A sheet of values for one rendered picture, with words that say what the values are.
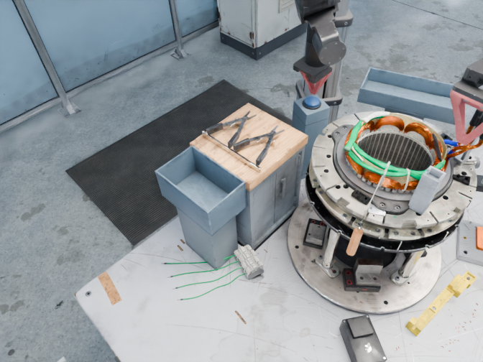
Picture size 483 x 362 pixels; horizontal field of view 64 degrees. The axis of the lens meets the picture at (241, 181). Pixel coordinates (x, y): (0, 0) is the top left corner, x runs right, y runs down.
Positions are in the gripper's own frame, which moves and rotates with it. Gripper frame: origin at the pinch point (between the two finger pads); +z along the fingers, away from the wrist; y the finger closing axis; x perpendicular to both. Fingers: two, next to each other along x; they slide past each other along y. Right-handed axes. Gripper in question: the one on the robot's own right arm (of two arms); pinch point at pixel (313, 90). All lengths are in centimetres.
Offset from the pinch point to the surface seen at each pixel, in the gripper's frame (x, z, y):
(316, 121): -3.3, 7.3, -1.8
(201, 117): 119, 111, 44
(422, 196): -37.8, -8.2, -18.3
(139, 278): 5, 26, -59
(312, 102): -0.6, 2.9, -0.8
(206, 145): 5.3, -0.7, -31.6
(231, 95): 122, 113, 74
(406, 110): -19.1, 4.7, 14.4
